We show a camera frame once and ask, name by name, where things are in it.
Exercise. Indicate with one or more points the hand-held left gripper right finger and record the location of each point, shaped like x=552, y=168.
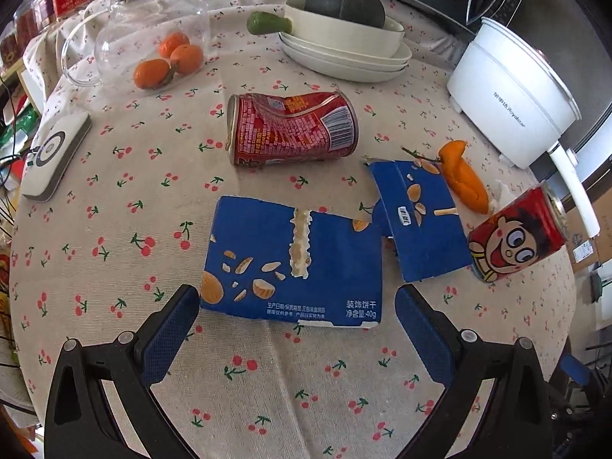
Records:
x=425, y=339

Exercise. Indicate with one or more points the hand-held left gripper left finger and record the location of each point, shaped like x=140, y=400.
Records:
x=169, y=330

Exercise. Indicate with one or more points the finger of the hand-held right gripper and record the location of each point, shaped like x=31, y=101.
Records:
x=576, y=370

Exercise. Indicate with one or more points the large blue carton piece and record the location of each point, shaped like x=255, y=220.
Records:
x=334, y=267

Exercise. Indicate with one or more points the red cartoon drink can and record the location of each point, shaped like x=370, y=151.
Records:
x=519, y=234

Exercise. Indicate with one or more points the dented red drink can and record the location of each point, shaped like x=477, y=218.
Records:
x=291, y=126

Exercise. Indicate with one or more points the cherry print tablecloth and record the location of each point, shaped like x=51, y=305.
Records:
x=119, y=248

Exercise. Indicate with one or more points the white crumpled tissue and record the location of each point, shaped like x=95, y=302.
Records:
x=499, y=193

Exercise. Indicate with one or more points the white flat electronic device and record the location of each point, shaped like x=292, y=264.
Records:
x=52, y=153

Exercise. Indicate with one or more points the small orange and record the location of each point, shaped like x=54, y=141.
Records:
x=188, y=60
x=173, y=43
x=150, y=74

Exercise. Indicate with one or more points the white electric cooking pot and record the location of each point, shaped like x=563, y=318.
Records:
x=511, y=91

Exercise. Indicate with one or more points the cream plate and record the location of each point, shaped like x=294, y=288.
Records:
x=344, y=74
x=404, y=55

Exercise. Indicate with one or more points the glass pitcher with bamboo lid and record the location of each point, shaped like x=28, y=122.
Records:
x=129, y=24

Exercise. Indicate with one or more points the grey refrigerator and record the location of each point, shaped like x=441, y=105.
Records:
x=573, y=33

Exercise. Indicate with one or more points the dark green pumpkin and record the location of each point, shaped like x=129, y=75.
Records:
x=344, y=5

